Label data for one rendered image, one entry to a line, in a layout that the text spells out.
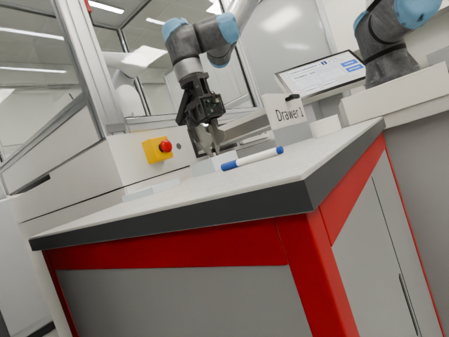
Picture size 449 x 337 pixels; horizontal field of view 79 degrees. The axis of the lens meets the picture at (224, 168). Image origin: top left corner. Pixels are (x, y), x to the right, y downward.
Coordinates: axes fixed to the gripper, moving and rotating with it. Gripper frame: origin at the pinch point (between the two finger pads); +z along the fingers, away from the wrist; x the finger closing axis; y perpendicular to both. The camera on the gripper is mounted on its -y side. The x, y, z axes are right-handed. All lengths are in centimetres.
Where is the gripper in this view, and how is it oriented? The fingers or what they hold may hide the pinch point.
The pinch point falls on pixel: (212, 152)
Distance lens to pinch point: 75.4
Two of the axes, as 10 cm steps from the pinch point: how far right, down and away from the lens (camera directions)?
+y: 5.6, -1.6, -8.1
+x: 7.6, -2.8, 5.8
